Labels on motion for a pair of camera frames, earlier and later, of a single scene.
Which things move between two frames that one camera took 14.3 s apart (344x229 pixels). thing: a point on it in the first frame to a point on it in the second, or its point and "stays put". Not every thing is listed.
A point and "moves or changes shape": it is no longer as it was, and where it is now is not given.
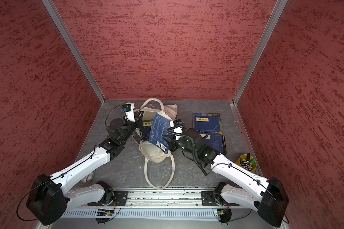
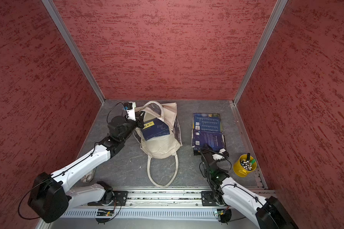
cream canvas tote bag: [151, 153] moves or changes shape
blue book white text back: [160, 124] to [207, 126]
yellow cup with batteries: [247, 161] stays put
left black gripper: [138, 123] stays put
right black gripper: [173, 144] to [206, 151]
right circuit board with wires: [224, 215] stays put
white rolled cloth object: [88, 178] stays put
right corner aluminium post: [275, 15] stays put
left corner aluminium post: [73, 46] stays put
